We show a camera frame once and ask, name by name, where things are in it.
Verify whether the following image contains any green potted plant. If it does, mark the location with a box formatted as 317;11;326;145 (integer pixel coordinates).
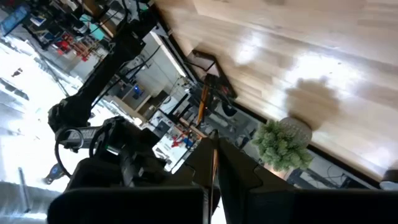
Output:
251;116;314;172

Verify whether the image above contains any yellow wooden pencil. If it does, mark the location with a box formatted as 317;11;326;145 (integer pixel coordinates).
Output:
196;85;210;125

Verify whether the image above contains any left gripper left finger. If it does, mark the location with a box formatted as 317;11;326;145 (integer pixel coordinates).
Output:
174;132;220;224

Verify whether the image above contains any black mesh desk organizer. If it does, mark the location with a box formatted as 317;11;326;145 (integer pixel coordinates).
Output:
185;49;239;127

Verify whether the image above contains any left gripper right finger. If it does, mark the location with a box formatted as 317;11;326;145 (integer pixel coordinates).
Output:
217;138;296;224

